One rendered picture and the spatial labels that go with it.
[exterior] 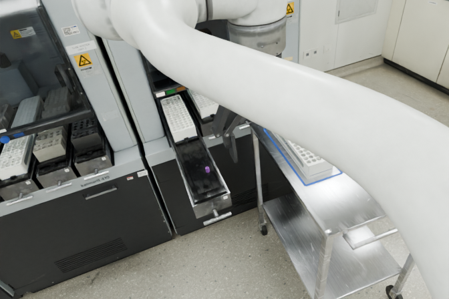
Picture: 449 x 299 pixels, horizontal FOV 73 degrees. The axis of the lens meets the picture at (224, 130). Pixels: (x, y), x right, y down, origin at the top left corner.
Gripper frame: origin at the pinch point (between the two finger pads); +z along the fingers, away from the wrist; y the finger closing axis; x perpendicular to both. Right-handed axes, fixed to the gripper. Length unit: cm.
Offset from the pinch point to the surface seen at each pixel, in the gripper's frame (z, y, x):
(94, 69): 6, -36, 75
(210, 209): 45, -11, 23
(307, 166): 32.4, 22.3, 16.7
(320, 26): 64, 142, 186
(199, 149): 40, -7, 51
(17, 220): 59, -89, 66
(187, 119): 35, -7, 67
